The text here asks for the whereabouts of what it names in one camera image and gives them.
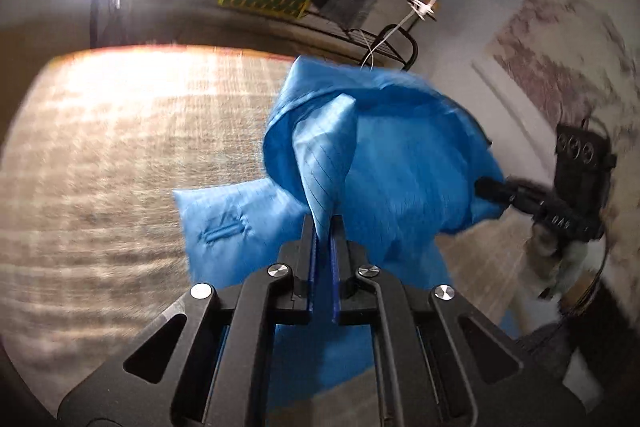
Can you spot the black metal chair frame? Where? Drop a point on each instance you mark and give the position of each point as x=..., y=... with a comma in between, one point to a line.
x=387, y=47

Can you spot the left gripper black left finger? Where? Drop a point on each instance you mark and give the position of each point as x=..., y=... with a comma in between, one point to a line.
x=296, y=303

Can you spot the grey knitted gloved right hand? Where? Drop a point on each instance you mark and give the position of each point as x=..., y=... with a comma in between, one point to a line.
x=557, y=269

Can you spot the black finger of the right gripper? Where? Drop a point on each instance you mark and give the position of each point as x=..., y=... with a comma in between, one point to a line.
x=512, y=192

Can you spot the blue striped work garment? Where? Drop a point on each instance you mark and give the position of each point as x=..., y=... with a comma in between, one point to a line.
x=394, y=158

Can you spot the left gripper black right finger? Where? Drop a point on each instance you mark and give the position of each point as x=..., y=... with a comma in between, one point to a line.
x=346, y=288

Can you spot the beige checked bed cover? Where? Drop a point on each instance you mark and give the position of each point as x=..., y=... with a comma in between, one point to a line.
x=92, y=245

